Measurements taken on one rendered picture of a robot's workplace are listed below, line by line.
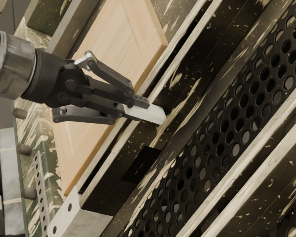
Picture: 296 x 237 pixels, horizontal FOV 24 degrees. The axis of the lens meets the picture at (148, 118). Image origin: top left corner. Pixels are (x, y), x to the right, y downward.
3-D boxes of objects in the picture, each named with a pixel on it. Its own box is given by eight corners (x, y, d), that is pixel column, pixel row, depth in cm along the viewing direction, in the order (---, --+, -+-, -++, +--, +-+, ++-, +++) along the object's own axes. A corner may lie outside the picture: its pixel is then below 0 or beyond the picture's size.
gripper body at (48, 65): (15, 110, 98) (73, 127, 102) (40, 65, 94) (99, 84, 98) (12, 78, 104) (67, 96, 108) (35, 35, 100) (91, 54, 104)
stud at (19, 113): (22, 115, 170) (11, 112, 168) (27, 108, 169) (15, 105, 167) (23, 122, 168) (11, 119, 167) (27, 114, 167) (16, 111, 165)
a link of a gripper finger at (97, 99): (62, 94, 100) (58, 101, 101) (126, 116, 106) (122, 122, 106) (59, 78, 103) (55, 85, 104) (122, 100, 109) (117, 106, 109)
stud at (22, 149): (27, 151, 160) (15, 148, 159) (31, 143, 159) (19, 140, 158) (27, 158, 158) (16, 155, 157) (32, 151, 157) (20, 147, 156)
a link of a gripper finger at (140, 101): (117, 95, 106) (127, 80, 105) (144, 104, 109) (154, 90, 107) (119, 101, 105) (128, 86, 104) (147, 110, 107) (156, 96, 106)
